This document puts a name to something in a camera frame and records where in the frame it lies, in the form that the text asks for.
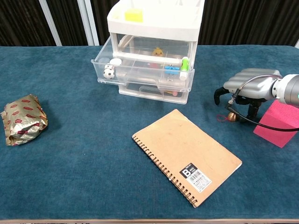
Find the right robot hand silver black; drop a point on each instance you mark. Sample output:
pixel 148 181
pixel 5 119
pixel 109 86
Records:
pixel 254 81

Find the small golden bell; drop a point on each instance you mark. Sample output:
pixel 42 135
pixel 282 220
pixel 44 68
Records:
pixel 233 117

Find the clear drawer with small toys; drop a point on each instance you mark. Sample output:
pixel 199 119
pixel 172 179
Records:
pixel 140 77

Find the white plastic drawer cabinet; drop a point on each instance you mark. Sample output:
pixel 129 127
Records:
pixel 163 25

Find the clear plastic drawer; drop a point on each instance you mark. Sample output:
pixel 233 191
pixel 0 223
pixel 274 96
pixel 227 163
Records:
pixel 140 93

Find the pink cube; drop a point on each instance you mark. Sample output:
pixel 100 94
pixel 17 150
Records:
pixel 278 123

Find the black pleated curtain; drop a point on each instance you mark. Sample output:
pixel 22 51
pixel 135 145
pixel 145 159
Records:
pixel 67 21
pixel 21 21
pixel 247 21
pixel 102 14

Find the green white tube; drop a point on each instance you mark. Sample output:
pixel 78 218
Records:
pixel 184 66

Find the small pink toy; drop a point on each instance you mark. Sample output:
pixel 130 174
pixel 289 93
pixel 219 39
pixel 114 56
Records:
pixel 174 93

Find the blue binder clips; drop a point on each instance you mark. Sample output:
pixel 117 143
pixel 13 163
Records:
pixel 172 70

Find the kraft spiral notebook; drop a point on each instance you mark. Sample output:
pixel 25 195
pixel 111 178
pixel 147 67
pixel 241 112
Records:
pixel 187 151

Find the yellow duck toy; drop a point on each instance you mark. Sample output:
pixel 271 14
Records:
pixel 158 51

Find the yellow block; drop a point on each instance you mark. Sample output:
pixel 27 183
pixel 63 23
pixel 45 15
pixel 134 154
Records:
pixel 133 16

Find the white round cap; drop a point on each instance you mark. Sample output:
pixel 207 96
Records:
pixel 115 61

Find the mini soccer ball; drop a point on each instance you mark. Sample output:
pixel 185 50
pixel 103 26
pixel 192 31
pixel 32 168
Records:
pixel 108 74

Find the white die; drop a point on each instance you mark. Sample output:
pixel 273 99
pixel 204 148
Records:
pixel 109 67

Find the teal table cloth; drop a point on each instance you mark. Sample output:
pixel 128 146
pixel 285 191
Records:
pixel 93 163

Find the gold foil snack packet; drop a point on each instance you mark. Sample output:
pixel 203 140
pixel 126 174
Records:
pixel 23 119

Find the white aluminium frame post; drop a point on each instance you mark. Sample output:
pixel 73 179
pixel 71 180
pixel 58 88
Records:
pixel 50 23
pixel 88 23
pixel 297 44

